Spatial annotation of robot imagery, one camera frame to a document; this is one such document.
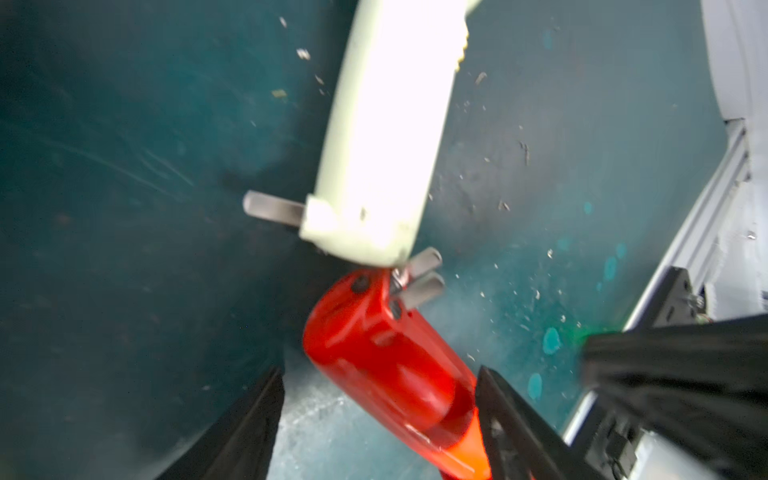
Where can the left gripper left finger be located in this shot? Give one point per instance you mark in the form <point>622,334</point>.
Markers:
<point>240,444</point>

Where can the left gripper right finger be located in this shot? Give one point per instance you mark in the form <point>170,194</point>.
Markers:
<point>518,442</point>

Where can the red flashlight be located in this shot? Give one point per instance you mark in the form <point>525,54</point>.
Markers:
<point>368,337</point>

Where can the pale green flashlight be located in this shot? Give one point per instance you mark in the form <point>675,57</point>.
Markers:
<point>383,135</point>

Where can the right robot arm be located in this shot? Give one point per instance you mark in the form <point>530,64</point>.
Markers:
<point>736,40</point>

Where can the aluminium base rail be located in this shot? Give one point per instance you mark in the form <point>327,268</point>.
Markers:
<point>681,391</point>

